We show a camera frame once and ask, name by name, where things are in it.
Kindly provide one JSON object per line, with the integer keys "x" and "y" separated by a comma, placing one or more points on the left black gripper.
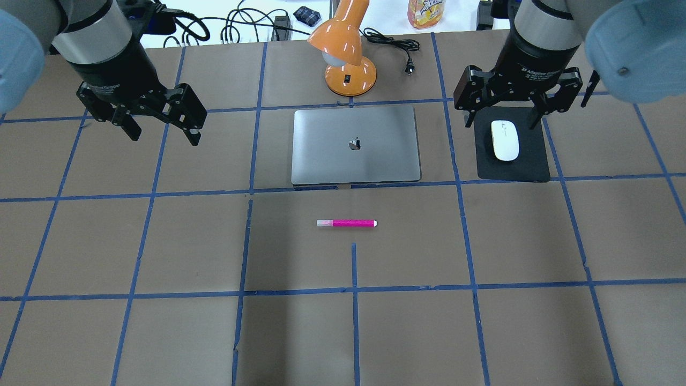
{"x": 113, "y": 73}

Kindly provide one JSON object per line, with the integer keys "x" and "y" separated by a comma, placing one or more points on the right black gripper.
{"x": 530, "y": 60}

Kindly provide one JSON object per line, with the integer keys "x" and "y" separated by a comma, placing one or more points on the white computer mouse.
{"x": 504, "y": 140}

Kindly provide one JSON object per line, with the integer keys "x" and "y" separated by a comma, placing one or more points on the pink pen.
{"x": 338, "y": 222}

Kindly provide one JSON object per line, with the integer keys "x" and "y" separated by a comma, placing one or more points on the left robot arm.
{"x": 100, "y": 40}

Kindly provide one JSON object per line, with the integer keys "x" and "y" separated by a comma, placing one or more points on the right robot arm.
{"x": 635, "y": 48}

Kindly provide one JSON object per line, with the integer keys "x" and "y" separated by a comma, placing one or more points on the black mousepad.
{"x": 530, "y": 166}

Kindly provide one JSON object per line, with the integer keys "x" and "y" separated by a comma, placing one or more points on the silver laptop notebook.
{"x": 355, "y": 145}

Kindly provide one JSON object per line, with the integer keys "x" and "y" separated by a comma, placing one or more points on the black power adapter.
{"x": 485, "y": 20}

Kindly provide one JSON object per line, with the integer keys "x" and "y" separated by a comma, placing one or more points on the orange drink bottle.
{"x": 425, "y": 14}

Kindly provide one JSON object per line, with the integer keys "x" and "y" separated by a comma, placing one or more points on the orange desk lamp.
{"x": 348, "y": 72}

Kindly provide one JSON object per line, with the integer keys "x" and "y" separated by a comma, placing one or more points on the dark blue pouch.
{"x": 307, "y": 16}

